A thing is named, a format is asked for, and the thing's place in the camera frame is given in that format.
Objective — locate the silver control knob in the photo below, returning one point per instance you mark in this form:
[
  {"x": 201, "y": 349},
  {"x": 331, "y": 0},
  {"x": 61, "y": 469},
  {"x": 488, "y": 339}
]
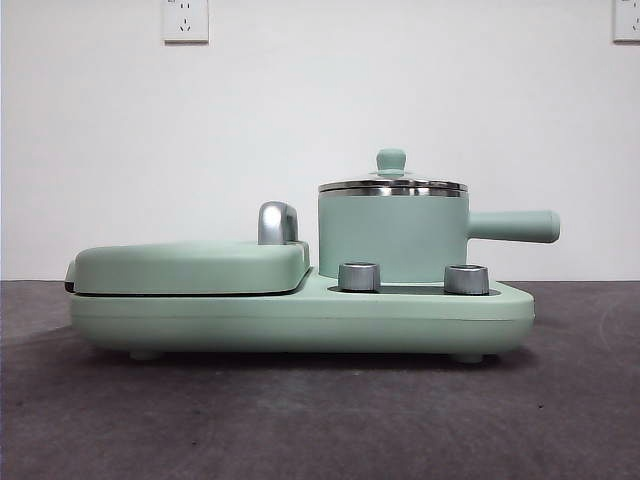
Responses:
[
  {"x": 466, "y": 279},
  {"x": 358, "y": 276}
]

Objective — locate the white wall socket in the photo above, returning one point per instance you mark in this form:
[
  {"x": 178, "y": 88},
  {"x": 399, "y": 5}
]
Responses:
[
  {"x": 628, "y": 20},
  {"x": 185, "y": 20}
]

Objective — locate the glass lid with green knob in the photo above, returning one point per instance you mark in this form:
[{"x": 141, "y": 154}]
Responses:
[{"x": 391, "y": 160}]

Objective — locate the mint green grill cover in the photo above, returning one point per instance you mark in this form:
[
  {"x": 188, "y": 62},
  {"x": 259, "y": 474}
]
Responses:
[{"x": 175, "y": 265}]

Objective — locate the mint green breakfast maker base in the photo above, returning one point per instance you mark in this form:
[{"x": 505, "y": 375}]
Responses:
[{"x": 200, "y": 325}]

